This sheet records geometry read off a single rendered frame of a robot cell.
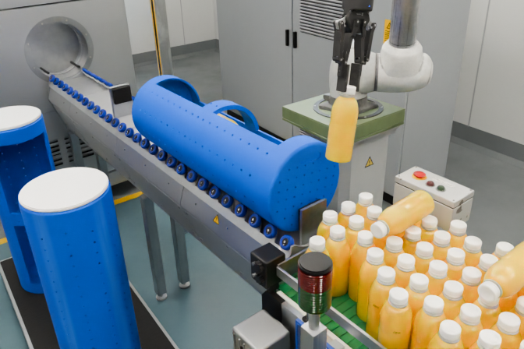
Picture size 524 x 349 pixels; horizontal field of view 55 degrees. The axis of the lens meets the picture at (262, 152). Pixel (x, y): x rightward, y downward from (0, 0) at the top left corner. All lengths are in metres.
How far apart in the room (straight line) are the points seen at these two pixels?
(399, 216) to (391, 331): 0.28
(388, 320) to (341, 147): 0.44
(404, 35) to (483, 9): 2.31
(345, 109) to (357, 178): 0.88
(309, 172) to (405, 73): 0.72
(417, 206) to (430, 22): 1.92
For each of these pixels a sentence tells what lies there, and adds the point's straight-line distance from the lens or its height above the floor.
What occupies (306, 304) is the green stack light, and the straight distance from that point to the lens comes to 0.96.
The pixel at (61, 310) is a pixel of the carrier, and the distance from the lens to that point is 1.89.
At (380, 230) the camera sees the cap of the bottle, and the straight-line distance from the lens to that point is 1.24.
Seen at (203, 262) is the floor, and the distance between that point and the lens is 2.97.
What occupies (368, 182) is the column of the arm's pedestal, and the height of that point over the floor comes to 0.76.
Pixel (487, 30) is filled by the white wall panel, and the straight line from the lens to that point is 4.25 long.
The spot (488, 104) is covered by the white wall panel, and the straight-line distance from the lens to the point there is 4.35.
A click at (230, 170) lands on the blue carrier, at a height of 1.12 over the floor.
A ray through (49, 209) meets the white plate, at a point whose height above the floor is 1.04.
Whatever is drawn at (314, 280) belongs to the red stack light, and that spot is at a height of 1.24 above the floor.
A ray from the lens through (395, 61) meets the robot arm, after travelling 2.00.
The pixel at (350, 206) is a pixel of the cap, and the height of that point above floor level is 1.10.
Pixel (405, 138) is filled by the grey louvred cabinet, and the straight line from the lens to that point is 3.24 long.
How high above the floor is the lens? 1.84
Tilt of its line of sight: 26 degrees down
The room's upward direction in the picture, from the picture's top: 2 degrees counter-clockwise
